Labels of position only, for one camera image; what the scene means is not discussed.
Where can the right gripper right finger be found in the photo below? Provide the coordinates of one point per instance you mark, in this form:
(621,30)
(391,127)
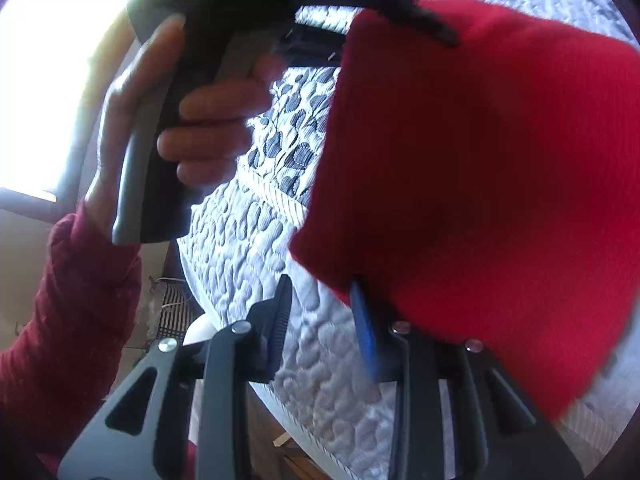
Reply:
(458,413)

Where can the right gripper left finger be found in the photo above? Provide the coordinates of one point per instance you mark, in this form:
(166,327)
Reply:
(181,413)

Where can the red knit sweater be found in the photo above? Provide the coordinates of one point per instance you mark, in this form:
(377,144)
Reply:
(490,190)

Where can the left forearm red sleeve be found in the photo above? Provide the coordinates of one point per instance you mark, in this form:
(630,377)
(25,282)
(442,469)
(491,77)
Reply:
(56,374)

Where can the left hand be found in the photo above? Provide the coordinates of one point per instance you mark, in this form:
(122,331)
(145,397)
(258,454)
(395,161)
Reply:
(213,132)

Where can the grey quilted bedspread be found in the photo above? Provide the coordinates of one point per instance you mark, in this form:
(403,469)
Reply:
(237,249)

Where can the window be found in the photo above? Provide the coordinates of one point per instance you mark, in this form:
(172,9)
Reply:
(46,49)

